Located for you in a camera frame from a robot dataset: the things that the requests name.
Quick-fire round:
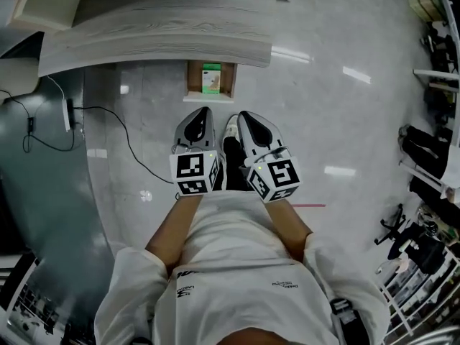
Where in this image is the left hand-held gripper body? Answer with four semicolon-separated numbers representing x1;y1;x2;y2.
168;140;227;198

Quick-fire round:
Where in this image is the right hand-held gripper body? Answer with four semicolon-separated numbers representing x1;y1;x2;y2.
239;144;303;205

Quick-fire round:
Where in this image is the cardboard box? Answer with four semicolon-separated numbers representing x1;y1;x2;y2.
182;59;239;104

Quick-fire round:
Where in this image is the green and tan carton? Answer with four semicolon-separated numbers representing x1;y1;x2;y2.
201;62;222;95

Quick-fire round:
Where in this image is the person's left forearm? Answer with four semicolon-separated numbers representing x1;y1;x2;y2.
144;193;204;278

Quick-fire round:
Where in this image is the person's right forearm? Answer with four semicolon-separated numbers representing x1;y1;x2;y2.
264;198;314;264

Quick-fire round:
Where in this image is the person's right white shoe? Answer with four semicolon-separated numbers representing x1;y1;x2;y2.
222;114;242;147

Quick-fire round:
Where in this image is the person's white shirt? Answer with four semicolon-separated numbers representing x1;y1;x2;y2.
93;188;391;345

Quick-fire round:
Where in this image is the grey wooden desk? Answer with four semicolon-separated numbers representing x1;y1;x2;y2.
37;0;277;78

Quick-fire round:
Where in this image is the white power strip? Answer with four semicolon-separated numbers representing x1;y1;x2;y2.
61;98;75;134

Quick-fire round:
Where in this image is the black office chair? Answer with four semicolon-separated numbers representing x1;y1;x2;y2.
373;202;451;277

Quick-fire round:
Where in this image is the person's head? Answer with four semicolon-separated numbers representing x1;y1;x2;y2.
224;327;324;345

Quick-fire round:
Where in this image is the white storage rack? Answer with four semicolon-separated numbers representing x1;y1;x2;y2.
0;252;70;345
374;249;460;345

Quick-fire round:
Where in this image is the cream storage box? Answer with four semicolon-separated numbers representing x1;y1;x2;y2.
6;0;88;34

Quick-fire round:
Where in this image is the pale yellow storage crate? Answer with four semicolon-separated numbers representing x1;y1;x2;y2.
415;8;446;24
408;0;447;14

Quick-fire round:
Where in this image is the long white office desk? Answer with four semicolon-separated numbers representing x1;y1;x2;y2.
397;0;460;203

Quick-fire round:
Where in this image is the thick black power cable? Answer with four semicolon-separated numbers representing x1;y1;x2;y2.
73;106;178;186

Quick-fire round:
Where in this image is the white power cable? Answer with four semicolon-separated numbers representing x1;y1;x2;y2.
45;74;68;102

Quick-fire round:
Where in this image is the grey shoulder strap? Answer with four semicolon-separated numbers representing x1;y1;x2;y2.
328;297;369;345

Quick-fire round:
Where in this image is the thin black cable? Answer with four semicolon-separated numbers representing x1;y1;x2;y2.
0;89;77;154

